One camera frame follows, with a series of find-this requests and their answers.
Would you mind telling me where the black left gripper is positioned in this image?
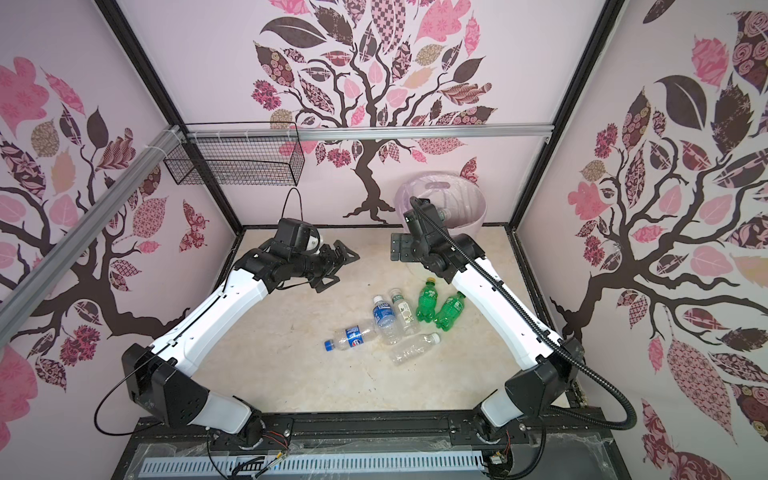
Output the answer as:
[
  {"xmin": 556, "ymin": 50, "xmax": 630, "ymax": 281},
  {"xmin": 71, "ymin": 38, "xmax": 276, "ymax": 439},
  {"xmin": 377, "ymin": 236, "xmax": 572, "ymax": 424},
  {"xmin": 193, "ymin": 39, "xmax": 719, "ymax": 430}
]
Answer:
[{"xmin": 290, "ymin": 239, "xmax": 360, "ymax": 292}]

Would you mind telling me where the Pocari Sweat bottle blue label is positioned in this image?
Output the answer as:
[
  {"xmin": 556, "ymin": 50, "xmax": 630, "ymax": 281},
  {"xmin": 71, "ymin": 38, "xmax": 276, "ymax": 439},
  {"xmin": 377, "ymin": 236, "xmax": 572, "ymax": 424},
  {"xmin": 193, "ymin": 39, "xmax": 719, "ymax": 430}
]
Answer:
[{"xmin": 372, "ymin": 295, "xmax": 402, "ymax": 345}]

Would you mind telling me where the blue cap blue label bottle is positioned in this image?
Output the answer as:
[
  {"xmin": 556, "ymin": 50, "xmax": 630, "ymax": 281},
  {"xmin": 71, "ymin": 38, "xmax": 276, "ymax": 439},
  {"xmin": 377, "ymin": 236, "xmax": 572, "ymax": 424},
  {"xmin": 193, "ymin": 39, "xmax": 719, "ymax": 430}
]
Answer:
[{"xmin": 323, "ymin": 323, "xmax": 378, "ymax": 352}]

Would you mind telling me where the clear bottle white cap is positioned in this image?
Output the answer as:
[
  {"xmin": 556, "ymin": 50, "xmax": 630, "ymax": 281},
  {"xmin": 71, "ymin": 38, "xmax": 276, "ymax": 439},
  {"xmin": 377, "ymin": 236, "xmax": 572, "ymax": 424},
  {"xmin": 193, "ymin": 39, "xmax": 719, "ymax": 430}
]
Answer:
[{"xmin": 390, "ymin": 333, "xmax": 441, "ymax": 365}]

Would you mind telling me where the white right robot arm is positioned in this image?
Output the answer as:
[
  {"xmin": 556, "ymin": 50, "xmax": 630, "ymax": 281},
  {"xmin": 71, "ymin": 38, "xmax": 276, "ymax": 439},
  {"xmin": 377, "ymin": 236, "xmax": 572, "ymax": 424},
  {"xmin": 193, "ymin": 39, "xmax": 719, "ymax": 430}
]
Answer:
[{"xmin": 391, "ymin": 196, "xmax": 583, "ymax": 430}]

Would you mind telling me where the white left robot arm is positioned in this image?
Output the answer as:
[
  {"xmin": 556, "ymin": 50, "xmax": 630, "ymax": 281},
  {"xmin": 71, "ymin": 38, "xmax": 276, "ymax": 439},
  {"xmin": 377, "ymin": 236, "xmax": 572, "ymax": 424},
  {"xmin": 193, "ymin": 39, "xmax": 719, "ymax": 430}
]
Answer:
[{"xmin": 122, "ymin": 219, "xmax": 360, "ymax": 449}]

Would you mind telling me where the white ribbed waste bin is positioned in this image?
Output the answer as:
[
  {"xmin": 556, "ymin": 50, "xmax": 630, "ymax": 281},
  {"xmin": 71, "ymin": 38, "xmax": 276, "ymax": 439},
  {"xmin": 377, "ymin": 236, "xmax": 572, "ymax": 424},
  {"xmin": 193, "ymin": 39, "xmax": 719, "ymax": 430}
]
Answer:
[{"xmin": 445, "ymin": 220, "xmax": 483, "ymax": 237}]

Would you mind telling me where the pink plastic bin liner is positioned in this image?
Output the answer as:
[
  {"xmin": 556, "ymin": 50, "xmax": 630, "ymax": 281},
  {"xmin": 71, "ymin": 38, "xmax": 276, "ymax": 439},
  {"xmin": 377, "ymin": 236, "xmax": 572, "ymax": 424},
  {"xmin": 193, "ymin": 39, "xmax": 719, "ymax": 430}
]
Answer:
[{"xmin": 395, "ymin": 172, "xmax": 487, "ymax": 223}]

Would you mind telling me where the green soda bottle left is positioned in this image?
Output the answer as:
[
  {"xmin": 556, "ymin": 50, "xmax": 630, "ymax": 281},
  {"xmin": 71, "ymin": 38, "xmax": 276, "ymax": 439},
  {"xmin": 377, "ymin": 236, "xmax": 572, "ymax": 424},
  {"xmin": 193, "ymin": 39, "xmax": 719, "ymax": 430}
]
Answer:
[{"xmin": 416, "ymin": 277, "xmax": 438, "ymax": 323}]

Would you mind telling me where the green soda bottle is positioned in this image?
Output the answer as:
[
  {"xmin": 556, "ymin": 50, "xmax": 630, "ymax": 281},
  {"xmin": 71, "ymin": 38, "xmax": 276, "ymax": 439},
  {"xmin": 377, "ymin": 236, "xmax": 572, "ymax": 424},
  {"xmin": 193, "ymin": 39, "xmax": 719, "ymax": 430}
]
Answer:
[
  {"xmin": 435, "ymin": 291, "xmax": 466, "ymax": 331},
  {"xmin": 416, "ymin": 277, "xmax": 438, "ymax": 323}
]

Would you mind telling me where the green soda bottle right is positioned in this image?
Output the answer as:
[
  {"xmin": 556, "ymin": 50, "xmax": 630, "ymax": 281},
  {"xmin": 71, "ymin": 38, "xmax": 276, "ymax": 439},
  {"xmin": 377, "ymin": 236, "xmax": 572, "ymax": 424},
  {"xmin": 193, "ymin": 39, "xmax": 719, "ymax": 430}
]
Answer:
[{"xmin": 435, "ymin": 291, "xmax": 466, "ymax": 331}]

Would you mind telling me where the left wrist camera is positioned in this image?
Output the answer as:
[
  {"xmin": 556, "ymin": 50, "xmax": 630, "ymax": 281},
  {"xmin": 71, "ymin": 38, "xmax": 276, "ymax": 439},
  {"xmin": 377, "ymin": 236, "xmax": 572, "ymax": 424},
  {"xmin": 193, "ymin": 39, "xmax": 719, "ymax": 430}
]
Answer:
[{"xmin": 301, "ymin": 230, "xmax": 323, "ymax": 254}]

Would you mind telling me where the black wire mesh basket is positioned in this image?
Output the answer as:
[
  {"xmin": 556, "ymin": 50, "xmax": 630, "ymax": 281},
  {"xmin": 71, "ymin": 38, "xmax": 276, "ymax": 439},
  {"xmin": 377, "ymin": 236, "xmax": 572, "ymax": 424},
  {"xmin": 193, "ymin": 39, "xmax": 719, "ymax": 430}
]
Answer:
[{"xmin": 164, "ymin": 120, "xmax": 305, "ymax": 187}]

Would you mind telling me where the silver aluminium rail back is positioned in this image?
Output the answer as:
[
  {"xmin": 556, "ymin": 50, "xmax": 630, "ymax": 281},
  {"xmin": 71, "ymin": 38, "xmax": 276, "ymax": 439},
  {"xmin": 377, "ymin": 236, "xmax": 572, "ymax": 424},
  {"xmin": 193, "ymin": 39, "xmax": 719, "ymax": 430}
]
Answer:
[{"xmin": 186, "ymin": 123, "xmax": 554, "ymax": 141}]

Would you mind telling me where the silver aluminium rail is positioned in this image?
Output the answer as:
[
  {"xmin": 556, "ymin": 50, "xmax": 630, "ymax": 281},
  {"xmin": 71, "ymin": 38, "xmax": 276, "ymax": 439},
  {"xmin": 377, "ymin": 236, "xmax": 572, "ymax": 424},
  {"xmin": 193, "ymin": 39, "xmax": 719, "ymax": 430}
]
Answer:
[
  {"xmin": 186, "ymin": 123, "xmax": 554, "ymax": 141},
  {"xmin": 1, "ymin": 125, "xmax": 184, "ymax": 345}
]

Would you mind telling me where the white slotted cable duct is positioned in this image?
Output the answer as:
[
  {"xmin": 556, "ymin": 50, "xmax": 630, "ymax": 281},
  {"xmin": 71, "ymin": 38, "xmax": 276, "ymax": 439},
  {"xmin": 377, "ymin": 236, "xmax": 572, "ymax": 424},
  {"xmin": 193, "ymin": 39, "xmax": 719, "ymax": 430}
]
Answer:
[{"xmin": 134, "ymin": 451, "xmax": 485, "ymax": 479}]

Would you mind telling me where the black corrugated cable conduit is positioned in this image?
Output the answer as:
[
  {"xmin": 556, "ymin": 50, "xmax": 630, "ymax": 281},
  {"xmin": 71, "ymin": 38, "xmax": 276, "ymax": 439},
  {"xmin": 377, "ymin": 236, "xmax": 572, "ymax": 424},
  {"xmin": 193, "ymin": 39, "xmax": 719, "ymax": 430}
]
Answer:
[{"xmin": 410, "ymin": 197, "xmax": 638, "ymax": 480}]

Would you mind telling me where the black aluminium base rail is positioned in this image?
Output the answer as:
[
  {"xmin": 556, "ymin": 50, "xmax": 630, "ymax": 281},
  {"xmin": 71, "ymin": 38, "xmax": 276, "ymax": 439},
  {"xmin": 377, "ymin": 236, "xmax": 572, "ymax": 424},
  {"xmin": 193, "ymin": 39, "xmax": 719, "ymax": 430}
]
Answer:
[{"xmin": 128, "ymin": 410, "xmax": 600, "ymax": 453}]

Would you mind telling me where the silver aluminium rail left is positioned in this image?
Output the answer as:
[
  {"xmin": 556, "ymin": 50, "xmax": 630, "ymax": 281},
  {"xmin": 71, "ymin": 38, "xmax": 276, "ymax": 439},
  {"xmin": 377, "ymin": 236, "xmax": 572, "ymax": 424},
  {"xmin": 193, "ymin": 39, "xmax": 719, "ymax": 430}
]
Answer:
[{"xmin": 1, "ymin": 125, "xmax": 184, "ymax": 345}]

